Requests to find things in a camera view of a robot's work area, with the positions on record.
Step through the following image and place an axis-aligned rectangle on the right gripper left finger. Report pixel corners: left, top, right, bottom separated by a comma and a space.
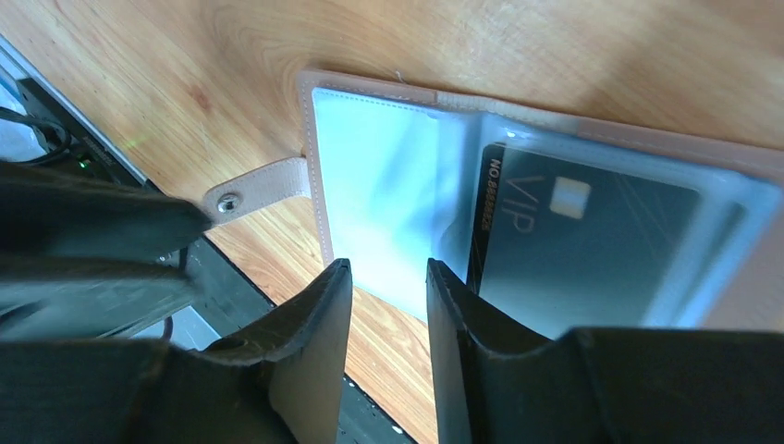
1, 259, 352, 443

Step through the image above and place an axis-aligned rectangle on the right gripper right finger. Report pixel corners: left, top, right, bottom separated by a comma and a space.
426, 259, 783, 443

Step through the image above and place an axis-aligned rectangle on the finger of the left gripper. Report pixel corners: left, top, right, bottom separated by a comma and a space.
1, 256, 198, 340
1, 162, 212, 258

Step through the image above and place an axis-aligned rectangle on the VIP black credit card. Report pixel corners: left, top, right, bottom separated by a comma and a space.
467, 142, 701, 338

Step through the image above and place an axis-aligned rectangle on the beige card holder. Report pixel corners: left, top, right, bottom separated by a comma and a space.
203, 69, 783, 338

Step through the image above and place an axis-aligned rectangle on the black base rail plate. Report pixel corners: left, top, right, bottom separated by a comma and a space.
1, 77, 413, 443

